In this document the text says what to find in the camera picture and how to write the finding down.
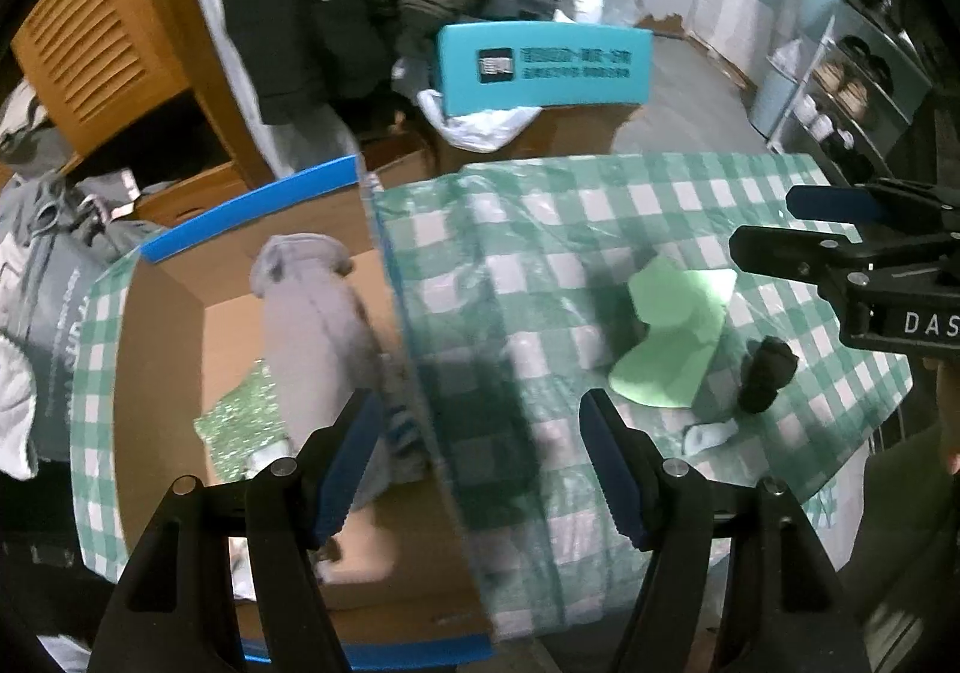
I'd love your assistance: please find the closed brown cardboard box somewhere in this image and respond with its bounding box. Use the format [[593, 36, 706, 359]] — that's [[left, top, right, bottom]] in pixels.
[[431, 103, 638, 175]]

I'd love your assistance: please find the white plastic bag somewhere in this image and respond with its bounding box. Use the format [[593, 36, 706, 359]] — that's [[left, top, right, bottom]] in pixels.
[[416, 89, 542, 154]]

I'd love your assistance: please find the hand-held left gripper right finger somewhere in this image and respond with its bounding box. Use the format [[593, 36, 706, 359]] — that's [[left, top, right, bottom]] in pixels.
[[579, 388, 875, 673]]

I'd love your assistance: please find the white sock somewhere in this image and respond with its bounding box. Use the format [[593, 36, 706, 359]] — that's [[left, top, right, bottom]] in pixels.
[[681, 418, 740, 455]]

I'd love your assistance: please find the white towel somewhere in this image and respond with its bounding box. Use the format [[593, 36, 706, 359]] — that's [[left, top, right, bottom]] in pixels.
[[0, 335, 38, 479]]

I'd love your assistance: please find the green glitter cloth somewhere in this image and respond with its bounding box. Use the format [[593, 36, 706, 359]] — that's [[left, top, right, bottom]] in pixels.
[[193, 358, 297, 486]]

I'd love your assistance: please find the open brown cardboard box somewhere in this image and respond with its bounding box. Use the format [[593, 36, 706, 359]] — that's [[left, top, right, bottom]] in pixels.
[[358, 133, 436, 190]]

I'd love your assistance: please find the grey printed tote bag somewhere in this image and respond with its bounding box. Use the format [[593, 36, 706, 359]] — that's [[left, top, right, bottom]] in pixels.
[[0, 223, 113, 464]]

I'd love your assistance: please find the blue-rimmed cardboard box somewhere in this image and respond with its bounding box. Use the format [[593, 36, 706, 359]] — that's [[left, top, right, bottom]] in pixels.
[[112, 155, 500, 670]]

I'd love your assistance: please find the light green cloth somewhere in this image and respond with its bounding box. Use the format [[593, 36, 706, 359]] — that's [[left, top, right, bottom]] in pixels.
[[607, 256, 740, 410]]

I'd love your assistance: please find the group of shoes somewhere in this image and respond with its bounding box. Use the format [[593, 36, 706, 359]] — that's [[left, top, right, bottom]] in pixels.
[[795, 0, 901, 149]]

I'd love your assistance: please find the white hanging garment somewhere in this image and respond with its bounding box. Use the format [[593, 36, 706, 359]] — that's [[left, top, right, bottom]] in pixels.
[[180, 0, 353, 175]]

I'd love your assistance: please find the wooden louvered wardrobe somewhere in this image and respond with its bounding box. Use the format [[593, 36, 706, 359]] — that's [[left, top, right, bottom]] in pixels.
[[0, 0, 282, 231]]

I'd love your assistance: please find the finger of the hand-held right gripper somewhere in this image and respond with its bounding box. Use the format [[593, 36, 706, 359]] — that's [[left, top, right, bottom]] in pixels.
[[729, 225, 878, 299], [786, 180, 938, 231]]

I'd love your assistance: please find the green checkered tablecloth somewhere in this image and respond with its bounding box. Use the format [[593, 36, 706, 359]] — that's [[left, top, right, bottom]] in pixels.
[[71, 151, 912, 644]]

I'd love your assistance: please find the black hanging coat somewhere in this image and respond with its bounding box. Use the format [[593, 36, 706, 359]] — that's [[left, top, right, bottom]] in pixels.
[[216, 0, 410, 126]]

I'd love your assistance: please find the grey shoe rack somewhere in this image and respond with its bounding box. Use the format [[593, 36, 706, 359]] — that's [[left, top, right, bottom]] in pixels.
[[769, 0, 938, 186]]

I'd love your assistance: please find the teal shoe box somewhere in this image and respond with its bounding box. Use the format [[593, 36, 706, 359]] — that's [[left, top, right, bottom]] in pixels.
[[429, 20, 653, 117]]

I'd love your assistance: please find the black sock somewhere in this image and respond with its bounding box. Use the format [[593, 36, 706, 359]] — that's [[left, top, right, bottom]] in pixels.
[[737, 337, 798, 417]]

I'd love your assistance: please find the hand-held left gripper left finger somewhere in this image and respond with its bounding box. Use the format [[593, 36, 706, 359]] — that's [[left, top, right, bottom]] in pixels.
[[86, 388, 385, 673]]

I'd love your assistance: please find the light blue bin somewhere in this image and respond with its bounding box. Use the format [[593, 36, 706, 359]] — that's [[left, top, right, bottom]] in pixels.
[[750, 68, 796, 141]]

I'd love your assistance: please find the grey hoodie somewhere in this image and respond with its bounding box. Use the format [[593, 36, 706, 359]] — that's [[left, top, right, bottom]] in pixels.
[[0, 170, 162, 261]]

